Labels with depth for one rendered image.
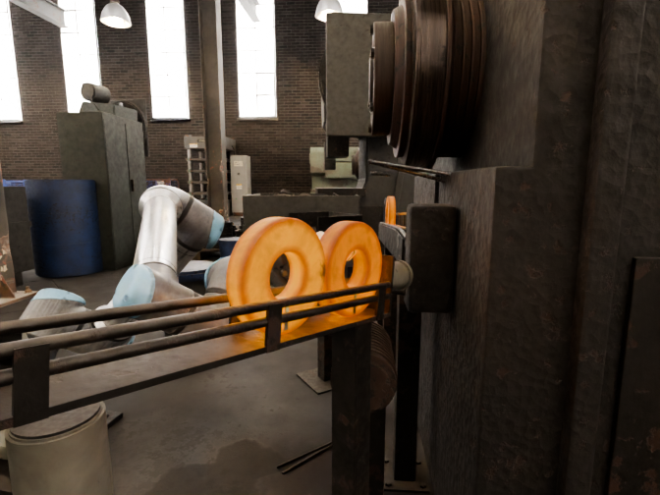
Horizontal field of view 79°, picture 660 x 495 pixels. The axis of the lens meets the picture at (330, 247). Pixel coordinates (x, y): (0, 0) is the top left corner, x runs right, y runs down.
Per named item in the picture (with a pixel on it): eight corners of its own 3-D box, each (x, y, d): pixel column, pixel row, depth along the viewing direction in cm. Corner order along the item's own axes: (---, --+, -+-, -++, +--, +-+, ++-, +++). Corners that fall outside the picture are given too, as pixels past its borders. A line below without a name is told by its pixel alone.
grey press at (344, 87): (397, 253, 488) (403, 38, 449) (422, 273, 384) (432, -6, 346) (294, 254, 479) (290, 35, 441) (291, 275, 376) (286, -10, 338)
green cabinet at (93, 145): (72, 270, 398) (55, 112, 374) (114, 257, 466) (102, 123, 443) (118, 270, 394) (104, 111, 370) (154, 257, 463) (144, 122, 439)
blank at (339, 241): (385, 223, 71) (369, 222, 73) (330, 220, 59) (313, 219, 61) (379, 309, 72) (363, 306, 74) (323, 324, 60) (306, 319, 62)
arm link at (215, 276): (228, 310, 90) (243, 272, 96) (263, 303, 82) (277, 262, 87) (193, 292, 85) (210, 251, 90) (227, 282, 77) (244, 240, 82)
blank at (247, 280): (330, 220, 59) (312, 219, 61) (246, 215, 47) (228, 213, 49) (322, 324, 60) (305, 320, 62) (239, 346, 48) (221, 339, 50)
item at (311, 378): (329, 360, 195) (329, 211, 183) (360, 383, 172) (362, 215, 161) (291, 370, 184) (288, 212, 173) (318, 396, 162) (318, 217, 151)
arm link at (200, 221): (74, 326, 151) (191, 185, 129) (118, 344, 160) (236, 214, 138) (59, 357, 139) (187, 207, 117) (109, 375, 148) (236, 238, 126)
